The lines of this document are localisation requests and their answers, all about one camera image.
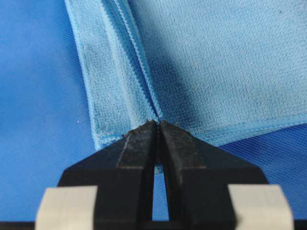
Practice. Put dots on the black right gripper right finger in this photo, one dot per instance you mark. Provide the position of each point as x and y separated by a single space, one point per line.
211 189

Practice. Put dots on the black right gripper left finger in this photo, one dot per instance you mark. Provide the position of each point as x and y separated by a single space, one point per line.
109 190

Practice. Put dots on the light blue towel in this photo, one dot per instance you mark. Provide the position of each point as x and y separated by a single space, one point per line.
224 70

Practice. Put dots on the dark blue table cloth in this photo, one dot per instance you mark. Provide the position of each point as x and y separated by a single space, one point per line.
44 115

